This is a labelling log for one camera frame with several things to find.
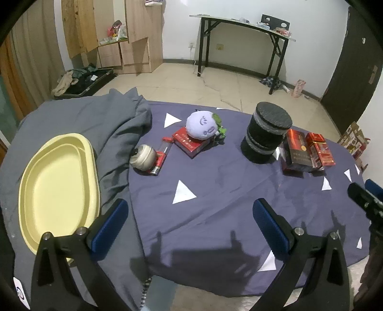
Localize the red and silver cigarette carton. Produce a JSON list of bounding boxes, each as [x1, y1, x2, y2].
[[172, 127, 214, 159]]

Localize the striped cord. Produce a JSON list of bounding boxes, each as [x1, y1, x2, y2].
[[140, 277, 153, 309]]

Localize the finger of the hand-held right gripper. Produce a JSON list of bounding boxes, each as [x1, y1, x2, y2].
[[347, 182, 383, 216], [365, 179, 383, 199]]

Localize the cardboard boxes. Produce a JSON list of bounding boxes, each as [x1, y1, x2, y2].
[[338, 121, 372, 168]]

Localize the yellow plastic basin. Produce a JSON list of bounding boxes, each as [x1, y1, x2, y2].
[[18, 133, 101, 264]]

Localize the wooden wardrobe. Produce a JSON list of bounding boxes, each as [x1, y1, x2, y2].
[[61, 0, 163, 74]]

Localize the red slim packet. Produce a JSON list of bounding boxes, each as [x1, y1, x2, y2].
[[149, 137, 174, 176]]

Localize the beige curtain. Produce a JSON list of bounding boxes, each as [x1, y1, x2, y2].
[[0, 0, 69, 120]]

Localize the black open suitcase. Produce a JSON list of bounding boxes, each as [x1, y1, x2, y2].
[[53, 68, 118, 100]]

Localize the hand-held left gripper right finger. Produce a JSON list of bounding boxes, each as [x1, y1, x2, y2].
[[252, 197, 351, 311]]

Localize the dark brown door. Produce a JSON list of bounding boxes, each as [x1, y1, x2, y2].
[[320, 6, 383, 135]]

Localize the dark brown cigarette carton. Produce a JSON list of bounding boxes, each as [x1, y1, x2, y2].
[[281, 129, 315, 173]]

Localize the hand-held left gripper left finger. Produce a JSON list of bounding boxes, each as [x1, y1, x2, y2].
[[31, 198, 132, 311]]

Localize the crumpled dark cloth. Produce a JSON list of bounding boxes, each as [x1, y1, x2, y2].
[[260, 76, 289, 90]]

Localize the beige cloth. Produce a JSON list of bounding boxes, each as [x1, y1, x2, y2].
[[52, 72, 74, 96]]

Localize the pink box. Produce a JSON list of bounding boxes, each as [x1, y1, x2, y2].
[[291, 79, 306, 98]]

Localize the black chair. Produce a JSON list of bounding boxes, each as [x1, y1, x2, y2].
[[260, 14, 290, 30]]

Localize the red cigarette pack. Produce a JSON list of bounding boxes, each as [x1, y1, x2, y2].
[[311, 142, 336, 171]]

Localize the clutter on wardrobe shelf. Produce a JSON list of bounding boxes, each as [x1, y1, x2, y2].
[[100, 20, 129, 45]]

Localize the purple plush toy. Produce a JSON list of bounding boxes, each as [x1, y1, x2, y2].
[[186, 110, 228, 146]]

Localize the black folding table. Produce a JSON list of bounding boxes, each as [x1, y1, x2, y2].
[[189, 13, 297, 94]]

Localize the navy bedsheet with white triangles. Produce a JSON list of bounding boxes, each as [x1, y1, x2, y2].
[[127, 100, 373, 298]]

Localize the grey blanket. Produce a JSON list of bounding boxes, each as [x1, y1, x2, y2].
[[0, 88, 153, 311]]

